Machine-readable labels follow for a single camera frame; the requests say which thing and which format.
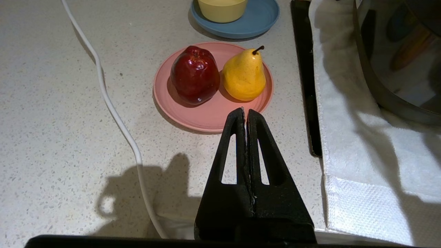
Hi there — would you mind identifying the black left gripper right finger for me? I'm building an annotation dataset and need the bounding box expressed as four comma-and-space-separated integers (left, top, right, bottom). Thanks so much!
246, 109, 317, 242

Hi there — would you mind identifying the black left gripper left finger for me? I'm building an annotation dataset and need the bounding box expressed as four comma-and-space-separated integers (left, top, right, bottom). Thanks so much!
194, 107, 255, 241

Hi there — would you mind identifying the black electric rice cooker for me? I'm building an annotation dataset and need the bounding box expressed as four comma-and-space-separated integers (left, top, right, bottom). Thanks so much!
308, 0, 441, 247

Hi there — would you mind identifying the black rice cooker body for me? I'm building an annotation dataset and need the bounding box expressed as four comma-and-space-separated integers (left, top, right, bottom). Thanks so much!
353, 0, 441, 126

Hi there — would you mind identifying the yellow bowl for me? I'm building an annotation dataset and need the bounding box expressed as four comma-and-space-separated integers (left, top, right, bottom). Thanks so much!
197, 0, 248, 23

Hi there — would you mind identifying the pink plate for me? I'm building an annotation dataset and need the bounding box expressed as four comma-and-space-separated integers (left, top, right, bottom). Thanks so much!
153, 42, 274, 133

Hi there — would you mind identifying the black tray edge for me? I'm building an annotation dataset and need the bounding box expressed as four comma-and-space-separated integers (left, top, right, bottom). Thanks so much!
290, 0, 323, 158

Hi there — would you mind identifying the yellow pear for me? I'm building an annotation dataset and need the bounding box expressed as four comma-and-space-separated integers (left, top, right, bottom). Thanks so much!
222, 45, 267, 102

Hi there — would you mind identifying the red apple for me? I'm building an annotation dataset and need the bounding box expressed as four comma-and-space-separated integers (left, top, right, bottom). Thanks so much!
170, 45, 221, 106

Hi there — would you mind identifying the blue plate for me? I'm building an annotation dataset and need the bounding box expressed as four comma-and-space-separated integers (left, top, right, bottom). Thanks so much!
190, 0, 280, 39

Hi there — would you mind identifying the white power cable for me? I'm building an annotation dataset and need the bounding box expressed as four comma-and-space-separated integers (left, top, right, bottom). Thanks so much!
61, 0, 169, 239

